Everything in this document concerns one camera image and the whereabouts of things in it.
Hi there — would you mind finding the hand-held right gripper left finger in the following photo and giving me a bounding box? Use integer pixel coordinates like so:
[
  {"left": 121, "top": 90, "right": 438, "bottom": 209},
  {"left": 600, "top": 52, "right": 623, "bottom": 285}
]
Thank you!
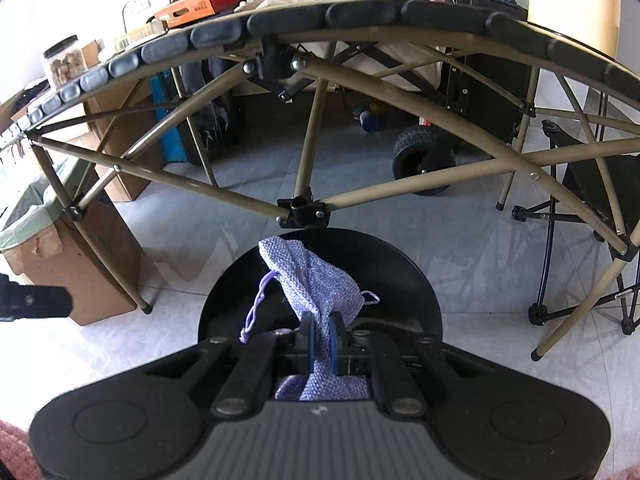
[{"left": 142, "top": 312, "right": 321, "bottom": 420}]

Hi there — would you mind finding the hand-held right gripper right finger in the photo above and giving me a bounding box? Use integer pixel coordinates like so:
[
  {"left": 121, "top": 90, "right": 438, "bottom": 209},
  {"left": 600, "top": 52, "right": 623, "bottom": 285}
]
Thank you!
[{"left": 320, "top": 311, "right": 501, "bottom": 421}]

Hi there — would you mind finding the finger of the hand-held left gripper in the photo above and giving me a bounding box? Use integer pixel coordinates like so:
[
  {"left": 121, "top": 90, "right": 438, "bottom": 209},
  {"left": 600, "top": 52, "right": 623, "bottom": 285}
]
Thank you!
[{"left": 0, "top": 282, "right": 74, "bottom": 320}]

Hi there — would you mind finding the purple knit drawstring pouch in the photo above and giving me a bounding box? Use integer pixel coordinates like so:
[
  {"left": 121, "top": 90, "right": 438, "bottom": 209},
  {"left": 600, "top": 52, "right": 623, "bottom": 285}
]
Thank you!
[{"left": 240, "top": 237, "right": 381, "bottom": 403}]

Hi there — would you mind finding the black round bin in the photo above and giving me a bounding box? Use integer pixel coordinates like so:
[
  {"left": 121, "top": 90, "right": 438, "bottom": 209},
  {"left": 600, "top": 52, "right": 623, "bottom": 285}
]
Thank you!
[{"left": 197, "top": 228, "right": 443, "bottom": 356}]

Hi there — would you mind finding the cardboard box with green liner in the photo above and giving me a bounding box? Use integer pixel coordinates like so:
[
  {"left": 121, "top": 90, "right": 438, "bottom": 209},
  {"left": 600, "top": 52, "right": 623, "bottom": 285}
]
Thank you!
[{"left": 0, "top": 157, "right": 143, "bottom": 327}]

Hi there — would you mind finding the beige canvas wagon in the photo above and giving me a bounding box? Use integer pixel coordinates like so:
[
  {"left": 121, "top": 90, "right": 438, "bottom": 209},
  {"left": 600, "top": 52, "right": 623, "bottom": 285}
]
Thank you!
[{"left": 270, "top": 0, "right": 461, "bottom": 197}]

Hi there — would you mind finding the blue box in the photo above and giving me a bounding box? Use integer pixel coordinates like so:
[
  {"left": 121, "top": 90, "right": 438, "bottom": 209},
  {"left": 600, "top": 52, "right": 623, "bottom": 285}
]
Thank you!
[{"left": 152, "top": 72, "right": 193, "bottom": 163}]

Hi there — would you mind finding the clear snack jar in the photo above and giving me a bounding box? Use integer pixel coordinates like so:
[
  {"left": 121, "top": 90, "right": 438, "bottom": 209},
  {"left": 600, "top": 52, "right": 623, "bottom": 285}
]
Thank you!
[{"left": 42, "top": 35, "right": 88, "bottom": 92}]

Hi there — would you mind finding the black bag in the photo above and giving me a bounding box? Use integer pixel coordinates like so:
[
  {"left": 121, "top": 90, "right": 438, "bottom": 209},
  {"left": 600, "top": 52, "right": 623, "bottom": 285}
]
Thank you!
[{"left": 180, "top": 55, "right": 246, "bottom": 161}]

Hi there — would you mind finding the small kraft box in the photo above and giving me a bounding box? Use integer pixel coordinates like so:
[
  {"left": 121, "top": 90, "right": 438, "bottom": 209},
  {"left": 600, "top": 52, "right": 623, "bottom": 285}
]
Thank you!
[{"left": 115, "top": 22, "right": 168, "bottom": 53}]

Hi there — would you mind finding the black suitcase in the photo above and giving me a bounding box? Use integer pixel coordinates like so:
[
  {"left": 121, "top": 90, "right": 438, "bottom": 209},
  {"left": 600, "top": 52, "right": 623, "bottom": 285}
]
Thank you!
[{"left": 442, "top": 0, "right": 533, "bottom": 143}]

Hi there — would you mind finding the black folding chair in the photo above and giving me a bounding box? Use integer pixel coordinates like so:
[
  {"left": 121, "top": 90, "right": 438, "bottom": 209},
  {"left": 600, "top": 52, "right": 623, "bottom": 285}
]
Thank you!
[{"left": 510, "top": 120, "right": 640, "bottom": 336}]

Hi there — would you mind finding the khaki folding table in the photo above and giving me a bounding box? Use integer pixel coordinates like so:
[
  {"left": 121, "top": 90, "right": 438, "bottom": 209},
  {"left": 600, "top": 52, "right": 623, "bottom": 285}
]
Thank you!
[{"left": 0, "top": 0, "right": 640, "bottom": 363}]

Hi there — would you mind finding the orange box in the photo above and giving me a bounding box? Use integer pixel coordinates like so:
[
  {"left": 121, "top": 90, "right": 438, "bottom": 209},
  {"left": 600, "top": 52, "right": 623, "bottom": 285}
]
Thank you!
[{"left": 152, "top": 0, "right": 217, "bottom": 29}]

